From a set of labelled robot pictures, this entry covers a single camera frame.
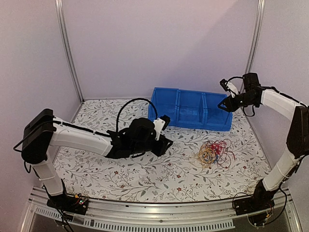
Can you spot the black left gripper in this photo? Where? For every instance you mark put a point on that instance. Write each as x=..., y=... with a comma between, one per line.
x=162, y=147

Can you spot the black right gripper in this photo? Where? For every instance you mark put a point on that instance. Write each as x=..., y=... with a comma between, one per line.
x=225, y=104

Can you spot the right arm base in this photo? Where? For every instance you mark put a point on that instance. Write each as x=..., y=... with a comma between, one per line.
x=261, y=199

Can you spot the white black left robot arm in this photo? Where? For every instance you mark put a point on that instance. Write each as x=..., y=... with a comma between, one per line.
x=47, y=130

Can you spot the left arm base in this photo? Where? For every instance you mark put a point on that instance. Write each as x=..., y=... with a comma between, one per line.
x=73, y=204

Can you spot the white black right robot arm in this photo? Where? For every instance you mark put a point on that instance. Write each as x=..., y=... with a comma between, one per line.
x=291, y=130

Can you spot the blue three-compartment plastic bin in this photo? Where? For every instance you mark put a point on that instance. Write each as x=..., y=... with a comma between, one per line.
x=190, y=109

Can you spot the floral patterned tablecloth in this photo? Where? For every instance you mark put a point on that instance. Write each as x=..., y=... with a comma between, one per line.
x=200, y=165

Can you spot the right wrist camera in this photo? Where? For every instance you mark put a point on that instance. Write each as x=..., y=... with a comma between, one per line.
x=229, y=87

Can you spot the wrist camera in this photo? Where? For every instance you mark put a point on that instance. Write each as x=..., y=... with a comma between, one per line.
x=229, y=87
x=160, y=124

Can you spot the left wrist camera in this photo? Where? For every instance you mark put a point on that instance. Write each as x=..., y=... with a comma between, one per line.
x=160, y=124

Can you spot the aluminium front rail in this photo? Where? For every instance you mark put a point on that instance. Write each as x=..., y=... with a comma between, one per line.
x=113, y=216

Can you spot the aluminium frame post right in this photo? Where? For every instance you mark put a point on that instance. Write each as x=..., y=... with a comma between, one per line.
x=256, y=34

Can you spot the aluminium frame post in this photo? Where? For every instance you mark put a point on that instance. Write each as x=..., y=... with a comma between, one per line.
x=67, y=49
x=256, y=34

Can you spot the aluminium frame post left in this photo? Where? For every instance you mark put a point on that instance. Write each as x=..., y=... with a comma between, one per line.
x=67, y=49

